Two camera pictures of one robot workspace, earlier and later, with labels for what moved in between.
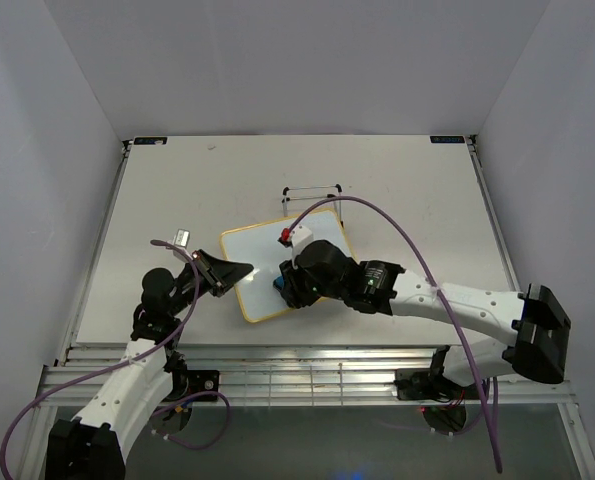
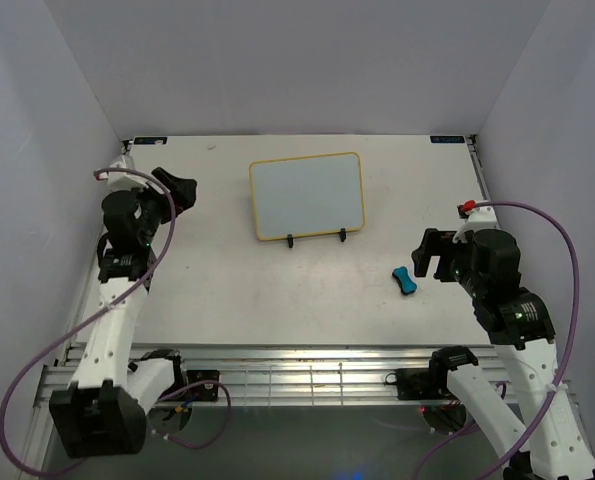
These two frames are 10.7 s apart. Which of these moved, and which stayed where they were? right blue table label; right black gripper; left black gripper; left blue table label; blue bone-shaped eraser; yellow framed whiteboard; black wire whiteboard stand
Moved: blue bone-shaped eraser; yellow framed whiteboard; left black gripper; right black gripper; black wire whiteboard stand
Stayed: left blue table label; right blue table label
